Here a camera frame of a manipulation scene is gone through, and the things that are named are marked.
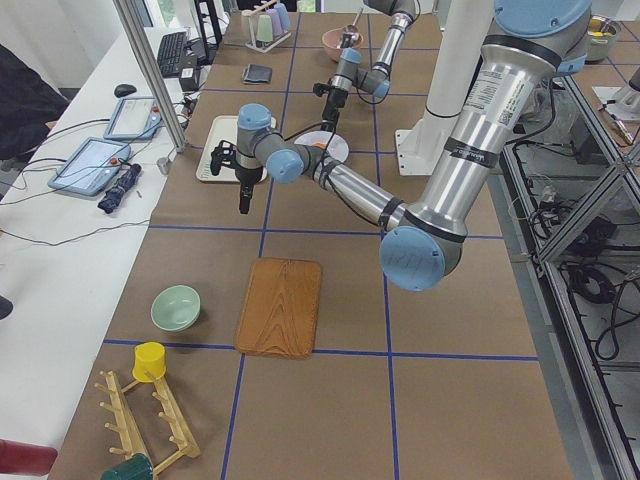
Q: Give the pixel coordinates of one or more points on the black computer mouse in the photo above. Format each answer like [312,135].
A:
[123,90]

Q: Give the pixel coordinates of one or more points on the blue cup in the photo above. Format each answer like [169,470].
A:
[283,15]

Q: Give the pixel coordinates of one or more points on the lilac cup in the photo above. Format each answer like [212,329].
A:
[275,22]

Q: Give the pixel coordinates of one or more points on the white ribbed plate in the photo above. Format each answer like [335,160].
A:
[338,149]

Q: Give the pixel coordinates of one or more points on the pink bowl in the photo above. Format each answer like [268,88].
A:
[331,43]

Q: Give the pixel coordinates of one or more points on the wooden cup rack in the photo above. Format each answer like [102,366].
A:
[149,423]

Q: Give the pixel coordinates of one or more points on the red fire extinguisher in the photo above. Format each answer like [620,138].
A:
[19,458]

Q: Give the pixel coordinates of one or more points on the folded dark blue umbrella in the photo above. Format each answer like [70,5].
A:
[113,196]

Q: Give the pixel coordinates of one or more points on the far teach pendant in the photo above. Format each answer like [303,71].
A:
[134,118]

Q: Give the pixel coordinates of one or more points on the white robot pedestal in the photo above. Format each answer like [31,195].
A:
[464,29]

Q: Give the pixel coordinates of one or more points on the dark green cup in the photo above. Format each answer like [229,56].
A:
[138,467]

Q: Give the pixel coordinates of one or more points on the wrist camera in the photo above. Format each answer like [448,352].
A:
[223,155]
[320,89]

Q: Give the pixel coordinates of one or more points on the metal scoop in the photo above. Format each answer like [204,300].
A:
[350,33]

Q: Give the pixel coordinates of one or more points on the folded grey cloth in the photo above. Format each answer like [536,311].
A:
[257,74]

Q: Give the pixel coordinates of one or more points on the white wire cup rack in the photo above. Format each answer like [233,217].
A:
[251,17]

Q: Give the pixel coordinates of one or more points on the small metal cup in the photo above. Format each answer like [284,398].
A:
[163,164]

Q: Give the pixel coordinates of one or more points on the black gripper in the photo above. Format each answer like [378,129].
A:
[331,103]
[247,176]

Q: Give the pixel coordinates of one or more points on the yellow cup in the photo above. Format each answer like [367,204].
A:
[149,362]

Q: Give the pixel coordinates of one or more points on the mint green bowl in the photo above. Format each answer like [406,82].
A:
[176,308]

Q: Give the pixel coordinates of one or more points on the sage green cup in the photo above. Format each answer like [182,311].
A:
[264,32]

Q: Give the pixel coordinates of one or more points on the brown wooden tray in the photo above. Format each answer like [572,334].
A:
[280,310]

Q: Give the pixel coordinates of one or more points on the aluminium frame post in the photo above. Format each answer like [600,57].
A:
[134,29]

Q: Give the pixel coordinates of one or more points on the near teach pendant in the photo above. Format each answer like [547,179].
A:
[91,167]

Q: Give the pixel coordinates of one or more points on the teach pendant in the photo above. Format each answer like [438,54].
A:
[91,167]
[134,118]

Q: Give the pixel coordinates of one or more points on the black keyboard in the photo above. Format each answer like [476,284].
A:
[171,52]

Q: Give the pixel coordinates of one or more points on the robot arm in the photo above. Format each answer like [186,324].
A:
[376,81]
[492,56]

